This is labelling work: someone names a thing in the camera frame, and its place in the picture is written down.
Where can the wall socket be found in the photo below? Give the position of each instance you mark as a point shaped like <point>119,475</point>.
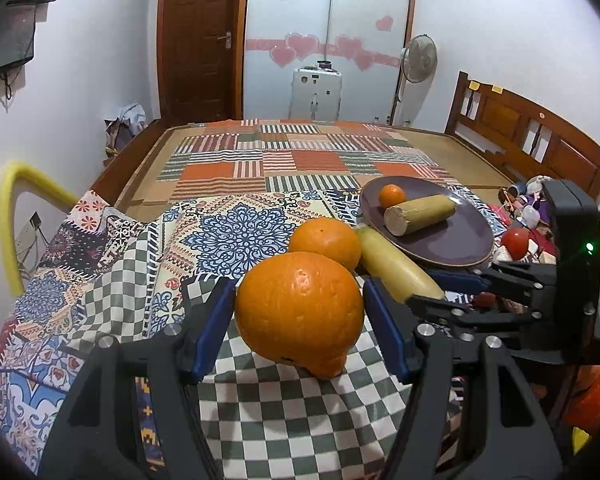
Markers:
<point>27,237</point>

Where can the black wall box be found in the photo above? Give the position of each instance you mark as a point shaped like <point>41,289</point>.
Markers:
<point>2,40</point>

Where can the pile of toys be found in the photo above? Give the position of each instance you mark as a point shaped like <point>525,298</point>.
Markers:
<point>532,205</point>

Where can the bag by the wall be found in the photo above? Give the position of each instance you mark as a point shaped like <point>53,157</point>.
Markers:
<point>130,120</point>

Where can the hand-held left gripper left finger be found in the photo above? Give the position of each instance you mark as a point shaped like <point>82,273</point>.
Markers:
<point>212,330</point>

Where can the patterned patchwork blanket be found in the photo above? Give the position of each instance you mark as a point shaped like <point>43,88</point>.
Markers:
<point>130,270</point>

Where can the brown wooden door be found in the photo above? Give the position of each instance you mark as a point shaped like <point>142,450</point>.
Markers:
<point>195,35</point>

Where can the sliding wardrobe with heart stickers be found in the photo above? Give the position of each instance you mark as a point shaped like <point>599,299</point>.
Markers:
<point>280,10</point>

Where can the straw bed mat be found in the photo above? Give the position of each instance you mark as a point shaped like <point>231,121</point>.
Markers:
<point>147,177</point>

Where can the round orange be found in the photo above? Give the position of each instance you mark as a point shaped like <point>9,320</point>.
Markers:
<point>325,242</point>

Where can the striped patchwork bed sheet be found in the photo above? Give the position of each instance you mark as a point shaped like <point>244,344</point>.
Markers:
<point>280,160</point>

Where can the small orange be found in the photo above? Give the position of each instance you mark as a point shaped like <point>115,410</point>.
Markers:
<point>392,196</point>

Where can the long yellow sugarcane piece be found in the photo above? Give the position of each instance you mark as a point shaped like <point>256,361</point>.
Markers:
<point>392,265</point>

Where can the small white appliance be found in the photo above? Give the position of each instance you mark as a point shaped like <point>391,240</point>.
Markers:
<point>315,92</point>

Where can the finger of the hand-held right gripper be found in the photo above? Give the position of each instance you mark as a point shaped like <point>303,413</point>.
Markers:
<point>455,310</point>
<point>460,280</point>

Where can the wooden bed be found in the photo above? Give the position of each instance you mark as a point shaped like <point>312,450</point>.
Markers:
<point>505,115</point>

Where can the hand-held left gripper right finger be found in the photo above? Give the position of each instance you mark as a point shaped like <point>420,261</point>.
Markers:
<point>385,330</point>

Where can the large knobbed orange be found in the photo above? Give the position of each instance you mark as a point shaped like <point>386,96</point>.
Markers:
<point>300,310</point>

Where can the purple plate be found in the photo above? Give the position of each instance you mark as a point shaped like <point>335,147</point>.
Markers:
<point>445,247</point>

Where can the red tomato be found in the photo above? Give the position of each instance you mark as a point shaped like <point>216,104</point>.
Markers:
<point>515,244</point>

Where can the standing fan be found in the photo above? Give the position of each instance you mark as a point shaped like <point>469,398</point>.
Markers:
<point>419,57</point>

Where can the dark pot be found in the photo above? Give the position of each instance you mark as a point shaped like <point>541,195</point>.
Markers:
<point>324,65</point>

